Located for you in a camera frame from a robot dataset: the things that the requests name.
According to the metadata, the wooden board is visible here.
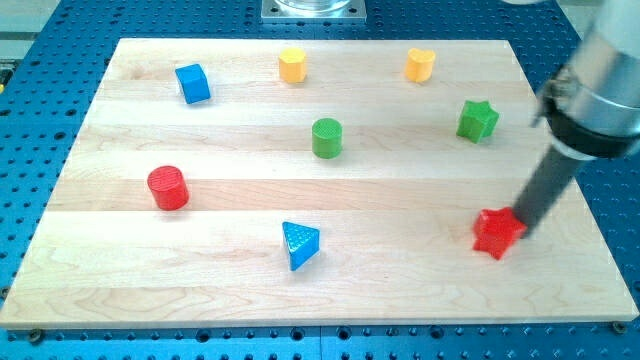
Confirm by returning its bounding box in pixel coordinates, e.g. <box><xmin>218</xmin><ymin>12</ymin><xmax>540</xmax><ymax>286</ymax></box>
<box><xmin>1</xmin><ymin>38</ymin><xmax>638</xmax><ymax>329</ymax></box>

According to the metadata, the green cylinder block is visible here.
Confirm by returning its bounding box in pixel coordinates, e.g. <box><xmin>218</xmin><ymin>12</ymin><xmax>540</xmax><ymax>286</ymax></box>
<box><xmin>312</xmin><ymin>118</ymin><xmax>343</xmax><ymax>159</ymax></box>

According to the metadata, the yellow heart block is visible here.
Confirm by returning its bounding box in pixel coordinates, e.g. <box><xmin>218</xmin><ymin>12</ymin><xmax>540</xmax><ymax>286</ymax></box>
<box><xmin>404</xmin><ymin>48</ymin><xmax>436</xmax><ymax>83</ymax></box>

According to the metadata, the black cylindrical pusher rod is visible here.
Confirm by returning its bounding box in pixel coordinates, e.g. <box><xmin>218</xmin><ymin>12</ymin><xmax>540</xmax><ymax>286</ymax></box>
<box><xmin>512</xmin><ymin>145</ymin><xmax>583</xmax><ymax>237</ymax></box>

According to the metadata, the red cylinder block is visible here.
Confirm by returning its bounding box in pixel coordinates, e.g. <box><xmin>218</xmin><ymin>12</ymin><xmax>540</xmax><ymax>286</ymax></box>
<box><xmin>147</xmin><ymin>165</ymin><xmax>190</xmax><ymax>211</ymax></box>

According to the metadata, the red star block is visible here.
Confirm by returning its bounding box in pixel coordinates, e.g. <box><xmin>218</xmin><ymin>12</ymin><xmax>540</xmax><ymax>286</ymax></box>
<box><xmin>472</xmin><ymin>207</ymin><xmax>527</xmax><ymax>260</ymax></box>

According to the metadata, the yellow hexagon block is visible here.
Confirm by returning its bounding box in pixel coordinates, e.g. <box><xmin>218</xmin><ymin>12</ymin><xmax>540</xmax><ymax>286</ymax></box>
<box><xmin>278</xmin><ymin>47</ymin><xmax>307</xmax><ymax>83</ymax></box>

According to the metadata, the blue cube block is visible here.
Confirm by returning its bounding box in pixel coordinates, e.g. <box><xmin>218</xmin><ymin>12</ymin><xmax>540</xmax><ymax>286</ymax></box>
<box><xmin>175</xmin><ymin>64</ymin><xmax>211</xmax><ymax>104</ymax></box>

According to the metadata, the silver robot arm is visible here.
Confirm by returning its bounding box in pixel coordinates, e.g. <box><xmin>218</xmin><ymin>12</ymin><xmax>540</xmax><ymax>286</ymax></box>
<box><xmin>513</xmin><ymin>0</ymin><xmax>639</xmax><ymax>236</ymax></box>

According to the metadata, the blue triangle block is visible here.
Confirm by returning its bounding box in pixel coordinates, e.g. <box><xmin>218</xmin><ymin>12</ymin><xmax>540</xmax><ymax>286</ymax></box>
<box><xmin>282</xmin><ymin>222</ymin><xmax>320</xmax><ymax>271</ymax></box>

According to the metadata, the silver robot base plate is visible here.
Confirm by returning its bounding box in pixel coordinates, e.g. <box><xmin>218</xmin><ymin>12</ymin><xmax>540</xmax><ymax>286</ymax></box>
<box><xmin>261</xmin><ymin>0</ymin><xmax>367</xmax><ymax>23</ymax></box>

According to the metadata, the green star block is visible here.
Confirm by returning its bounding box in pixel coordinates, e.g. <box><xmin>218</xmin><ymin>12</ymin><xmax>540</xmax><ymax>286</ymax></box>
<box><xmin>456</xmin><ymin>100</ymin><xmax>500</xmax><ymax>144</ymax></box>

